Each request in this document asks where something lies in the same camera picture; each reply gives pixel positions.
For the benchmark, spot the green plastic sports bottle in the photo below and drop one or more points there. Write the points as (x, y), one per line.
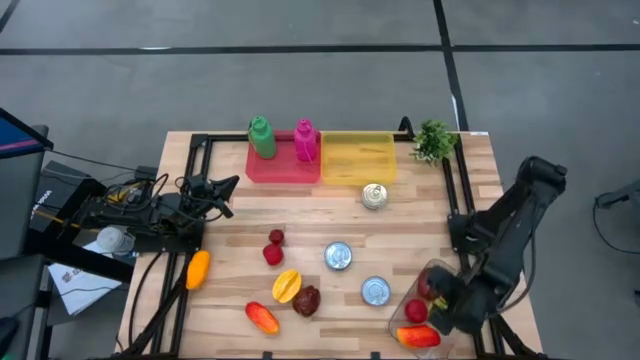
(262, 140)

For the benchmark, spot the dark maroon plastic fruit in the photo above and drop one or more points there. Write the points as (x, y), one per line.
(425, 287)
(306, 301)

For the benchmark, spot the blue screen monitor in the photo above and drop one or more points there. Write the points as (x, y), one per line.
(20, 140)

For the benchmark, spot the pink plastic sports bottle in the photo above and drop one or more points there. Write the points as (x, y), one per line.
(305, 142)

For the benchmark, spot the yellow plastic starfruit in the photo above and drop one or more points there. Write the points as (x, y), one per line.
(286, 286)

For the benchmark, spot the black case white lettering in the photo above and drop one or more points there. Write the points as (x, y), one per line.
(55, 190)

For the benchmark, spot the grey equipment cabinet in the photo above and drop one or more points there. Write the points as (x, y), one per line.
(20, 200)

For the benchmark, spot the yellow orange plastic mango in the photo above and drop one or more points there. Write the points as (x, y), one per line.
(198, 270)

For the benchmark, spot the blue albacore tuna can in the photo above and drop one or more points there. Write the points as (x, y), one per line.
(338, 255)

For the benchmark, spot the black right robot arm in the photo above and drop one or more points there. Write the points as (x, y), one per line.
(520, 210)

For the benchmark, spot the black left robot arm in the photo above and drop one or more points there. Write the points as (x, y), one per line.
(140, 215)

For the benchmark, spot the red circle hook tuna can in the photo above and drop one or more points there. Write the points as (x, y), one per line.
(375, 291)

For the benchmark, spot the small dark red plastic fruit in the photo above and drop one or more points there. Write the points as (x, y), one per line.
(276, 236)

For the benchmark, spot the white paper sheet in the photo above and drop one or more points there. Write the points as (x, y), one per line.
(80, 290)

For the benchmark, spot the pink plastic tray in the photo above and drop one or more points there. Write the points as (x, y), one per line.
(282, 170)

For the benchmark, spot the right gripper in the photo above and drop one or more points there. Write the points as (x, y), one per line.
(472, 307)

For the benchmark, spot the black aluminium table frame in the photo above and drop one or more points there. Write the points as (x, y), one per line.
(198, 140)

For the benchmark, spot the white red label tuna can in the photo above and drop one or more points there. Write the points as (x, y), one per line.
(374, 196)

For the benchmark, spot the red orange plastic mango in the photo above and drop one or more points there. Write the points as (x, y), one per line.
(262, 317)
(418, 336)

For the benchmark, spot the clear plastic container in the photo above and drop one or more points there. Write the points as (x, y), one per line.
(397, 325)

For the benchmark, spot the green plastic pear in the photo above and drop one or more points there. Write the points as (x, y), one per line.
(440, 303)

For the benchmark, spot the yellow plastic tray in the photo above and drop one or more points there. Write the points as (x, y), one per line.
(357, 160)

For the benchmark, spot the green plant in white pot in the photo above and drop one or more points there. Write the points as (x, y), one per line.
(434, 142)

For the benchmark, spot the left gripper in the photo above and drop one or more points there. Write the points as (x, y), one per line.
(205, 192)

